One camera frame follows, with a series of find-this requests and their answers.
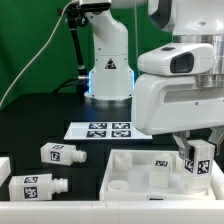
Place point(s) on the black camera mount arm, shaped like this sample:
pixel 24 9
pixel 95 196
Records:
pixel 75 17

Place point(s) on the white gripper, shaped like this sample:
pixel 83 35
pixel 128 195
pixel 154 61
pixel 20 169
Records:
pixel 174 104

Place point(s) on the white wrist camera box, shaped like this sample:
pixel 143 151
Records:
pixel 177 59

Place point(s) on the white left rail block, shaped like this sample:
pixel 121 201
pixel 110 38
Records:
pixel 5 169

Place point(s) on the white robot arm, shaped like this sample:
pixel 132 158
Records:
pixel 189 21

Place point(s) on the white square tabletop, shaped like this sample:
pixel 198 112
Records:
pixel 129 177

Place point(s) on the white front rail fence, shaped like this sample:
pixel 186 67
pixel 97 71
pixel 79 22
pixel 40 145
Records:
pixel 101 212

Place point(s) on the white marker tag sheet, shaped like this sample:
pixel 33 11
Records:
pixel 104 130

